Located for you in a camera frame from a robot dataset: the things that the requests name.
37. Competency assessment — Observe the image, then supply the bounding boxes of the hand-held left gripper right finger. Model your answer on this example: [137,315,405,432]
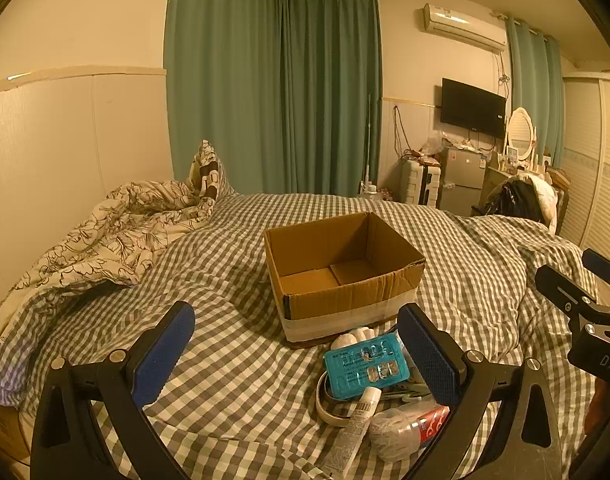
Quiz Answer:
[397,302,568,480]

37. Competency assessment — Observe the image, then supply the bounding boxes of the small silver fridge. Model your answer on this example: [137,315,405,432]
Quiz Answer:
[442,146,488,217]

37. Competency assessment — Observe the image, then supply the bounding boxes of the wide teal curtain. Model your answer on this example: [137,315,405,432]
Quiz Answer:
[164,0,286,196]

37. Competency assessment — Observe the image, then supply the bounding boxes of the white squeeze tube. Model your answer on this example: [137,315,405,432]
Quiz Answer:
[320,386,382,476]

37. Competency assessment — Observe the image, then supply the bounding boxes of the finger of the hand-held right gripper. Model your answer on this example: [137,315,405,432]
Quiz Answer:
[582,249,610,306]
[535,265,610,348]

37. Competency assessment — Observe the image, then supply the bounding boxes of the white suitcase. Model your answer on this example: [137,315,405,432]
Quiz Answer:
[401,159,443,206]

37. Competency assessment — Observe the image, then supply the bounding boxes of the teal curtain with pleats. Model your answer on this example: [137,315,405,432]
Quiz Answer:
[277,0,384,198]

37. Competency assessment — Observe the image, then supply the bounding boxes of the narrow teal window curtain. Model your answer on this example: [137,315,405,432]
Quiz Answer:
[505,17,566,167]

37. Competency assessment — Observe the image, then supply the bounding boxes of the teal blister pill pack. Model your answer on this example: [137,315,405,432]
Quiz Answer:
[323,335,411,401]

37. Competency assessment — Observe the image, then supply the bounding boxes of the white cloth on chair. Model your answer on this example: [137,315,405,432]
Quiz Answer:
[527,174,559,233]

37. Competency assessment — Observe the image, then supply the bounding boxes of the clear plastic bag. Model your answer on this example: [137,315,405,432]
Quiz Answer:
[369,405,451,461]

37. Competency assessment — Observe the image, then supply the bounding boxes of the white wardrobe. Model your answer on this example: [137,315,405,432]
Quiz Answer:
[560,72,610,306]

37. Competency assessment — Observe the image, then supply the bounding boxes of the hanging wall cables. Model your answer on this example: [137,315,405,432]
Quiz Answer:
[391,105,412,159]

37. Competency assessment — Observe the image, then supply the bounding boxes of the cardboard box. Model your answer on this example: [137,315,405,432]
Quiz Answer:
[263,211,427,350]

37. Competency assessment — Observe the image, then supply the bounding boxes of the white handheld device with cord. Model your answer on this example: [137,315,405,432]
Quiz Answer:
[331,327,381,351]

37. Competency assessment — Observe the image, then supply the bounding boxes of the white oval mirror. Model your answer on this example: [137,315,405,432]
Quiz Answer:
[506,107,538,162]

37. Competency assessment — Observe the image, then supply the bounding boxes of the black wall television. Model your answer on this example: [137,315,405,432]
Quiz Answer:
[441,78,506,139]

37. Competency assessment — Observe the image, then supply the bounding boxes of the brown patterned pillow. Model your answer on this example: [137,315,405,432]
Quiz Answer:
[187,140,236,206]

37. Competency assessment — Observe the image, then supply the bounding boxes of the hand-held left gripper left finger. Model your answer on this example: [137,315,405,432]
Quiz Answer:
[30,301,196,480]

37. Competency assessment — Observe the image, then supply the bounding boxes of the tape roll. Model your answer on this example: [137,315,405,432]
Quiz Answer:
[316,372,357,428]

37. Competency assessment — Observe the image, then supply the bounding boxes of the floral print quilt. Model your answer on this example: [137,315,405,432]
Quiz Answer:
[0,180,221,361]

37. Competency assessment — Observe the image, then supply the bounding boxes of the pale green clothes hanger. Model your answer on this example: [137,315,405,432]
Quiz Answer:
[380,380,436,405]

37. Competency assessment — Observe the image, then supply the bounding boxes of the white air conditioner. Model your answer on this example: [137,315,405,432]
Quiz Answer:
[423,2,508,53]

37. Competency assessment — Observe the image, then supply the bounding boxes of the thin white pole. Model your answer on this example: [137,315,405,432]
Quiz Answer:
[364,94,374,196]

